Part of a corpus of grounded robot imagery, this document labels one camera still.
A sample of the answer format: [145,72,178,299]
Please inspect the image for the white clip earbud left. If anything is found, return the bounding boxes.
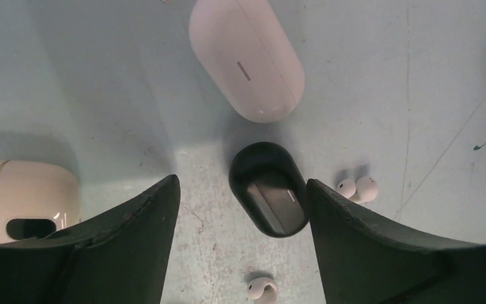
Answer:
[247,277,278,304]

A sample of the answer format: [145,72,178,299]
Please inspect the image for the white clip earbud right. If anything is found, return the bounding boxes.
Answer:
[336,176,379,204]

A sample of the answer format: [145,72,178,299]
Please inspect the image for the pink square earbud case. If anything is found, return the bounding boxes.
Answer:
[0,160,80,244]

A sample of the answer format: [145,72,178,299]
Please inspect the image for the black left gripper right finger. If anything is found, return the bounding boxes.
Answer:
[306,179,486,303]

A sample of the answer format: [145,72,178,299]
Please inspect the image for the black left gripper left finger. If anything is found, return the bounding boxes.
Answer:
[0,175,180,303]

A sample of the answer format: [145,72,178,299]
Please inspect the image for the white oval earbud case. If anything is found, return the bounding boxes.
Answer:
[189,0,305,124]

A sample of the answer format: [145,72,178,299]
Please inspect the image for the black oval earbud case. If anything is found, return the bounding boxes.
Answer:
[228,142,309,238]

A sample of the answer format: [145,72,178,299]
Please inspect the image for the white clip earbud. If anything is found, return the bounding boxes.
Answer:
[336,176,379,204]
[247,277,278,304]

